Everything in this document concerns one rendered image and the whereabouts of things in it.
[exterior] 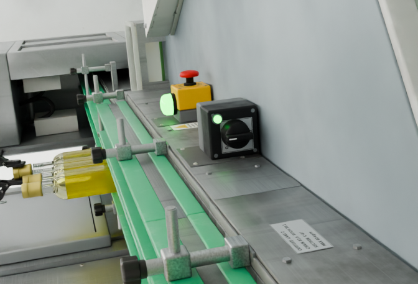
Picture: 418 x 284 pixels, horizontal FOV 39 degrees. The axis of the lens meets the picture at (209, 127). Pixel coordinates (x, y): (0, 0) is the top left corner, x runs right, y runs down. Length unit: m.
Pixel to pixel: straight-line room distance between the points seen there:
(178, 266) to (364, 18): 0.30
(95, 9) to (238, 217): 4.58
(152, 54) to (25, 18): 3.59
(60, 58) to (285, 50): 1.73
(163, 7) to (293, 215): 0.81
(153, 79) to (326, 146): 1.02
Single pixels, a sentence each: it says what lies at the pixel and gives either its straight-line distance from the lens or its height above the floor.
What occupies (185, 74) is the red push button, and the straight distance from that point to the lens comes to 1.20.
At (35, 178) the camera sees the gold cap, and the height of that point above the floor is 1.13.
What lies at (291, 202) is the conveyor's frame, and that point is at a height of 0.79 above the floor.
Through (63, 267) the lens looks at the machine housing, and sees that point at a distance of 1.38.
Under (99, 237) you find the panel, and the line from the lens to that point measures 1.41.
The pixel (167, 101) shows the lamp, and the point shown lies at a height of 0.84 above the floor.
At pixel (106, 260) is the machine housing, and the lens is 1.38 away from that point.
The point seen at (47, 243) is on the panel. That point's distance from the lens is 1.42.
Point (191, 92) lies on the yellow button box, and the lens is 1.18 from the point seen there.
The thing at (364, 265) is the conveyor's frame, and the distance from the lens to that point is 0.59.
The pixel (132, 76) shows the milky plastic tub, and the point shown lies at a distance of 1.82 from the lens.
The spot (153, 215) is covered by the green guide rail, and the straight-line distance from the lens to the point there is 0.77.
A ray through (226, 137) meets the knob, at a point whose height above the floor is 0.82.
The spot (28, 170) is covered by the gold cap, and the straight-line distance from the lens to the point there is 1.50.
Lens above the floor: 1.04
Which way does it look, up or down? 13 degrees down
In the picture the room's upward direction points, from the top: 98 degrees counter-clockwise
